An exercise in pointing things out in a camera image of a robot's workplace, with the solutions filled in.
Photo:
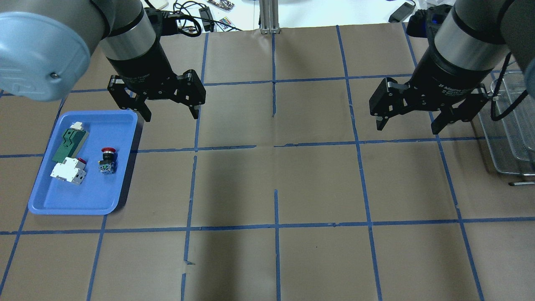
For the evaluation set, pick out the aluminium frame post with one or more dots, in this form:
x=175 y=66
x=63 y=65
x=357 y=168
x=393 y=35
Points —
x=269 y=17

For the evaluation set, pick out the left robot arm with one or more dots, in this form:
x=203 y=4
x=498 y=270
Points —
x=46 y=47

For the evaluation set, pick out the silver wire mesh shelf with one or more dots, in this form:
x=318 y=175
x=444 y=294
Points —
x=511 y=140

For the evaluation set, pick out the red emergency stop button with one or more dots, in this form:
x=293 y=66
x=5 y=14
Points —
x=107 y=164

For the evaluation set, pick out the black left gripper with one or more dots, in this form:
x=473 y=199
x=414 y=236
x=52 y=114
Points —
x=141 y=65

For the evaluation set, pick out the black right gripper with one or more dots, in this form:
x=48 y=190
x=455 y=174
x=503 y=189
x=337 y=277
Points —
x=444 y=74

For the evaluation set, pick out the blue plastic tray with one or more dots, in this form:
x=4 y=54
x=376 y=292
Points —
x=93 y=181

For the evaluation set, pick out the black power adapter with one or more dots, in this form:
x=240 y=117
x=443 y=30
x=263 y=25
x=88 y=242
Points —
x=403 y=12

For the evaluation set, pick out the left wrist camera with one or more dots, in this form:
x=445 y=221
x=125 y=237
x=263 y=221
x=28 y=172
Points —
x=163 y=22

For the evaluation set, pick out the green white terminal block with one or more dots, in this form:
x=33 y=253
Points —
x=72 y=140

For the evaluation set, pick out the white circuit breaker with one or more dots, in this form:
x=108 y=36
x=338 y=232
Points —
x=71 y=170

